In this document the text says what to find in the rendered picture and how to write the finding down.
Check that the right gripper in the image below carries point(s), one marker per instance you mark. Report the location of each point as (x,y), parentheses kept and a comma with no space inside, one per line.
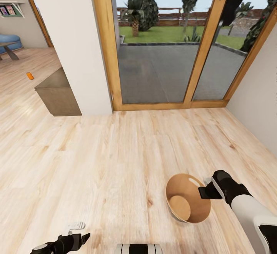
(206,193)

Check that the can of soda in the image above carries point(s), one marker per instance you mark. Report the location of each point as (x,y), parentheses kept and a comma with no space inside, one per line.
(30,76)

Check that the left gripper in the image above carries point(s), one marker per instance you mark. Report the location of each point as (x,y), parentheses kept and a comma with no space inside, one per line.
(72,242)

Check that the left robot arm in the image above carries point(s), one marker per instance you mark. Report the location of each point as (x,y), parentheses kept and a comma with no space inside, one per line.
(66,242)

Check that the sofa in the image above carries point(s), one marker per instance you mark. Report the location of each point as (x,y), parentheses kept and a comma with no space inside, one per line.
(10,38)

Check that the trash can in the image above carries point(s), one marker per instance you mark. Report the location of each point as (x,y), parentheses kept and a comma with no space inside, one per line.
(184,200)

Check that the cabinet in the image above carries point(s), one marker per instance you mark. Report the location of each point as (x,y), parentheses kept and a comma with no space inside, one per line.
(58,96)

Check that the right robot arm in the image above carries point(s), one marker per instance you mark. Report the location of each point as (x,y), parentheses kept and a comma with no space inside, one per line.
(258,222)

